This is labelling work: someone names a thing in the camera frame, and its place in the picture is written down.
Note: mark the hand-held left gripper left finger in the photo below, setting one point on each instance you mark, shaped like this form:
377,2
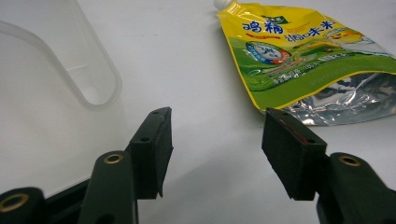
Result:
149,161

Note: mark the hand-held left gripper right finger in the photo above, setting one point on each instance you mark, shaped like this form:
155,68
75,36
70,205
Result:
292,155

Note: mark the yellow green spout pouch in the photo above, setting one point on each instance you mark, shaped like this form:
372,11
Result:
299,56

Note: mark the translucent plastic container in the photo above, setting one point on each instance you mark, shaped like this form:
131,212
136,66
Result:
46,93

